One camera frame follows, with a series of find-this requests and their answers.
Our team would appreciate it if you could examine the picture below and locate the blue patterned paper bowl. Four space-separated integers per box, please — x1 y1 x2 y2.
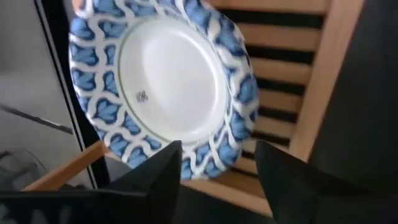
68 0 260 181

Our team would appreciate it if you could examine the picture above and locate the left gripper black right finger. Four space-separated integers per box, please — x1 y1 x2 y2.
254 140 398 224

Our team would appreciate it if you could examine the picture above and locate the slatted wooden shelf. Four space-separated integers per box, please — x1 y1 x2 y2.
21 0 366 218

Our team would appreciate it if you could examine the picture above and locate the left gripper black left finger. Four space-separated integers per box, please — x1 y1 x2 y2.
0 139 183 224

